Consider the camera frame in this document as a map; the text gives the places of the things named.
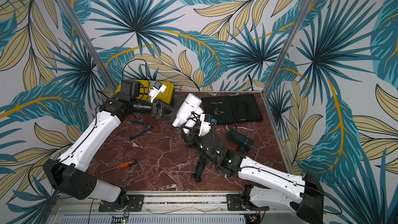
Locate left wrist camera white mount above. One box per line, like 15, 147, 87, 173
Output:
148, 81, 167, 103

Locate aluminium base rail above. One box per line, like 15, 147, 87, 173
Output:
46, 189, 303, 224

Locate grey fabric drawstring pouch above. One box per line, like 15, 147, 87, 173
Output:
170, 95, 187, 123

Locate white hair dryer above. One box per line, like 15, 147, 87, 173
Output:
172, 93, 204, 135

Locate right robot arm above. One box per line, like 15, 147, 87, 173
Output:
181, 127, 324, 224

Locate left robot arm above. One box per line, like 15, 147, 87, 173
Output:
43, 79, 172, 209

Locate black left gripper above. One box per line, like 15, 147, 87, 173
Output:
131, 97, 177, 119

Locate blue handled cutting pliers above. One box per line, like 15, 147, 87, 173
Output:
129, 121, 152, 140

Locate orange handled screwdriver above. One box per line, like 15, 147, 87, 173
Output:
101, 160, 137, 174

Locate black hair dryer bag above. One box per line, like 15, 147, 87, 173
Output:
202, 94, 263, 125

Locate dark green hair dryer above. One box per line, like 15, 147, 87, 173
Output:
227, 129, 255, 152

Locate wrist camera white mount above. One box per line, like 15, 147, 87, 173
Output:
148, 81, 167, 103
199, 114, 217, 137

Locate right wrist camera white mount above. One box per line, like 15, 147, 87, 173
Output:
199, 114, 217, 137

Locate yellow and black toolbox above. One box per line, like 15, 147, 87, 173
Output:
115, 79, 167, 107

